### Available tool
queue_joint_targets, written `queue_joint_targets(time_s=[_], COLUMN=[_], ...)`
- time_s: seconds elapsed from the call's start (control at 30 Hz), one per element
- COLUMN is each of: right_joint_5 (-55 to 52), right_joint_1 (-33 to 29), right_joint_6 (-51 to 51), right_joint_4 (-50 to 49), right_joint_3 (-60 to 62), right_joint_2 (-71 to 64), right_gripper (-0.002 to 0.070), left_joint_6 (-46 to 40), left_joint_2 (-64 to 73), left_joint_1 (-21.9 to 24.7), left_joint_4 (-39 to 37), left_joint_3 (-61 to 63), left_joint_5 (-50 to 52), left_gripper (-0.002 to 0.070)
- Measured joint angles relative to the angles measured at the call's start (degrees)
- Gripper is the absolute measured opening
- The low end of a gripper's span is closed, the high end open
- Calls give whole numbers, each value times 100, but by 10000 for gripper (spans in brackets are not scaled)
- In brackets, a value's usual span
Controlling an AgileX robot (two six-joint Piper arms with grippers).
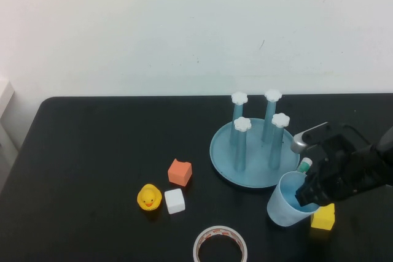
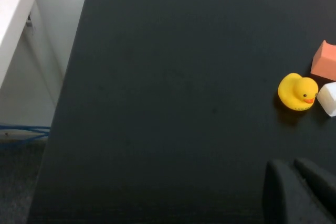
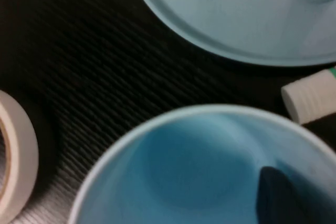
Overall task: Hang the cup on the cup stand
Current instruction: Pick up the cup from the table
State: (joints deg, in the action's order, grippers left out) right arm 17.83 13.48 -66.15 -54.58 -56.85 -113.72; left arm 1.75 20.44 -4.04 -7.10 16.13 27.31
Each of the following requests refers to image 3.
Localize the light blue plastic cup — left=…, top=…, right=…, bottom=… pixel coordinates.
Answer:
left=67, top=104, right=336, bottom=224

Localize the white tape roll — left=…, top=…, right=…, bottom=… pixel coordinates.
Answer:
left=0, top=90, right=39, bottom=224

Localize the white green glue stick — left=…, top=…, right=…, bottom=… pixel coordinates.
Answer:
left=280, top=67, right=336, bottom=125

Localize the blue four-post cup stand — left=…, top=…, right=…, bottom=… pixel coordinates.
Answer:
left=127, top=0, right=336, bottom=67

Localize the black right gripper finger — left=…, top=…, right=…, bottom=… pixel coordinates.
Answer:
left=255, top=166, right=336, bottom=224

